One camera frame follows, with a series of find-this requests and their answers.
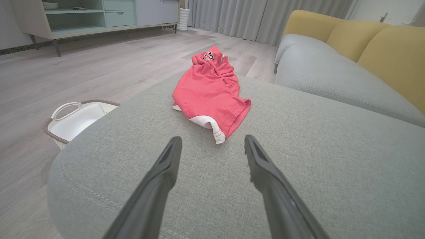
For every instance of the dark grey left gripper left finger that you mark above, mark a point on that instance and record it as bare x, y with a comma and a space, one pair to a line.
149, 199

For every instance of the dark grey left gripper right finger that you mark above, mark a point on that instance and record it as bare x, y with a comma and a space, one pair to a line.
282, 202

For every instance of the red numbered jersey white sleeves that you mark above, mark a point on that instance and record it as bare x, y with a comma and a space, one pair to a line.
209, 96

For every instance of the large grey sofa seat cushion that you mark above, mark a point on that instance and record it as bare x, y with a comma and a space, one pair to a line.
298, 159

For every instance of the white laundry basket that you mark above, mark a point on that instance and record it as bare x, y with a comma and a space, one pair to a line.
79, 119

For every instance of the yellow sofa back cushion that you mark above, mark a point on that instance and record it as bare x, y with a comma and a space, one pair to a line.
355, 38
398, 59

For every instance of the white ribbed plant pot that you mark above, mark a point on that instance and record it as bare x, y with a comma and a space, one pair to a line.
183, 19

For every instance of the grey pleated curtain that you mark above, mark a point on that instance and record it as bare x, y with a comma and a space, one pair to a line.
305, 16
225, 15

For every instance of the pale green grey media cabinet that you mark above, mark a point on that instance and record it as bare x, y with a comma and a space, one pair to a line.
149, 11

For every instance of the small dark dish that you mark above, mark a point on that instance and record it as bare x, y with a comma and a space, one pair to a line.
80, 8

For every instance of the white bowl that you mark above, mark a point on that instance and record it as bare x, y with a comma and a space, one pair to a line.
50, 5

